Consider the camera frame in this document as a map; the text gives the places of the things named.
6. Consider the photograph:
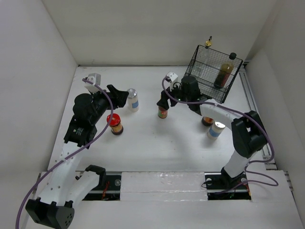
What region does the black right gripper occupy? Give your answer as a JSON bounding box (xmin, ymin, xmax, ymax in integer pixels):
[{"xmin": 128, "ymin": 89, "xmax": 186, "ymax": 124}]
[{"xmin": 157, "ymin": 80, "xmax": 191, "ymax": 110}]

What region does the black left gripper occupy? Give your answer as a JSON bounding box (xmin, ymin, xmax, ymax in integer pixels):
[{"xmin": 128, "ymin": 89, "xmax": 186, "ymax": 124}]
[{"xmin": 90, "ymin": 84, "xmax": 128, "ymax": 125}]

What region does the yellow cap sauce bottle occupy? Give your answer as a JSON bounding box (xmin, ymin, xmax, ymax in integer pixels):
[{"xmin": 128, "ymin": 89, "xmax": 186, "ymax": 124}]
[{"xmin": 158, "ymin": 106, "xmax": 168, "ymax": 119}]

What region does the red lid jar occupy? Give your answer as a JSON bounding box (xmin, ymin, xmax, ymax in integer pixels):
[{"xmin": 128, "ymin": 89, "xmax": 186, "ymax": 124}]
[
  {"xmin": 202, "ymin": 116, "xmax": 214, "ymax": 126},
  {"xmin": 106, "ymin": 113, "xmax": 123, "ymax": 135}
]

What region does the clear glass oil bottle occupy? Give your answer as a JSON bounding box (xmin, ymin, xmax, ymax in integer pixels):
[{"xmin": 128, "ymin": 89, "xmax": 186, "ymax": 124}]
[{"xmin": 201, "ymin": 36, "xmax": 212, "ymax": 76}]

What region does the dark soy sauce bottle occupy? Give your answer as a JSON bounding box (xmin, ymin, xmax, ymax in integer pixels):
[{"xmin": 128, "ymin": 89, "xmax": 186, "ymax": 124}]
[{"xmin": 213, "ymin": 52, "xmax": 236, "ymax": 89}]

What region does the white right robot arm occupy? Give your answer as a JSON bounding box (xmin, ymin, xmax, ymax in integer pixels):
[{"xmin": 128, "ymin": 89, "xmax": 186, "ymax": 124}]
[{"xmin": 157, "ymin": 72, "xmax": 274, "ymax": 195}]

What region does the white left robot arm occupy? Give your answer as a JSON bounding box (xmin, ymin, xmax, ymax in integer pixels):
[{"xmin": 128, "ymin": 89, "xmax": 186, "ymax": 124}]
[{"xmin": 25, "ymin": 84, "xmax": 129, "ymax": 229}]

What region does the left white salt jar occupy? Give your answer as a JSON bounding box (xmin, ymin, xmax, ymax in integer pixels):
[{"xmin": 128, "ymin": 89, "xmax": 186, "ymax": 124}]
[{"xmin": 127, "ymin": 88, "xmax": 139, "ymax": 112}]

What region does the white salt jar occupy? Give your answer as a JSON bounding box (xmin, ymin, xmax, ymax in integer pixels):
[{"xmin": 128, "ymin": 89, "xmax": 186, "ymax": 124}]
[
  {"xmin": 127, "ymin": 88, "xmax": 139, "ymax": 112},
  {"xmin": 207, "ymin": 122, "xmax": 226, "ymax": 140}
]

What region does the right white salt jar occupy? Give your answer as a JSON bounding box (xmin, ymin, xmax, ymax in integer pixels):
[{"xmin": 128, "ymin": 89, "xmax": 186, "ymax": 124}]
[{"xmin": 207, "ymin": 122, "xmax": 226, "ymax": 140}]

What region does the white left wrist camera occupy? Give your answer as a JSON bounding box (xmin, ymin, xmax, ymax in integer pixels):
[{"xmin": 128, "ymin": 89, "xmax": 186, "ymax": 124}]
[{"xmin": 84, "ymin": 73, "xmax": 101, "ymax": 94}]

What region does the black wire rack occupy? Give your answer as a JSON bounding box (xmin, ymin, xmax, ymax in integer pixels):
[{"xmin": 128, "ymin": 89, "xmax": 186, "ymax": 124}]
[{"xmin": 184, "ymin": 45, "xmax": 243, "ymax": 104}]

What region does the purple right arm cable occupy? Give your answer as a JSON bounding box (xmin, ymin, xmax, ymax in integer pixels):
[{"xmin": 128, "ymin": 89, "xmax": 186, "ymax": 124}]
[{"xmin": 162, "ymin": 76, "xmax": 279, "ymax": 195}]

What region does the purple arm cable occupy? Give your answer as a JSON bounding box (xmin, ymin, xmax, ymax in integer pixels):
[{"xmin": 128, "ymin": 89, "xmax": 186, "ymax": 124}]
[
  {"xmin": 15, "ymin": 78, "xmax": 114, "ymax": 229},
  {"xmin": 162, "ymin": 76, "xmax": 279, "ymax": 195}
]

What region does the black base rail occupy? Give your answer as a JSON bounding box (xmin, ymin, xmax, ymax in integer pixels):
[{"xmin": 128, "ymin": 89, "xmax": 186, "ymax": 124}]
[{"xmin": 84, "ymin": 172, "xmax": 251, "ymax": 201}]

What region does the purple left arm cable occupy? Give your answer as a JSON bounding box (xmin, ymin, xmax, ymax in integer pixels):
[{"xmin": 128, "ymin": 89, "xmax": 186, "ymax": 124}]
[{"xmin": 15, "ymin": 78, "xmax": 114, "ymax": 229}]

